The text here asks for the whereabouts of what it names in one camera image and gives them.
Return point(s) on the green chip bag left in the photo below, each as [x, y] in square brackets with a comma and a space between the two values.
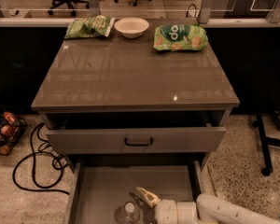
[90, 27]

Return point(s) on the black stand leg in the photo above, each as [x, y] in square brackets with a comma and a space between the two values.
[265, 141]

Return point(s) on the green snack bag right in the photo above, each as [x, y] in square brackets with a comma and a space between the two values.
[180, 37]

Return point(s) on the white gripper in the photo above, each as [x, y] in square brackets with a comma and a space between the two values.
[165, 211]

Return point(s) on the grey drawer cabinet counter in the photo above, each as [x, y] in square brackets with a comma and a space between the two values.
[116, 74]

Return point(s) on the clear plastic water bottle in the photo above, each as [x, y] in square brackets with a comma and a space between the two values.
[128, 214]

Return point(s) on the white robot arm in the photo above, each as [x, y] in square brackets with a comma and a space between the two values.
[207, 209]

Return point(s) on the black drawer handle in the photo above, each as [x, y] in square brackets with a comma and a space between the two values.
[129, 143]

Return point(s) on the grey top drawer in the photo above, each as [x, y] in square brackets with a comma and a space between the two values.
[104, 133]

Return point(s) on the grey open middle drawer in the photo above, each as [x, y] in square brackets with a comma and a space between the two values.
[99, 191]

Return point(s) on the white paper bowl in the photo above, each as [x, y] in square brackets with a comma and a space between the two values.
[131, 27]

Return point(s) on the black wire basket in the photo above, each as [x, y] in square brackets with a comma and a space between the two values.
[12, 127]

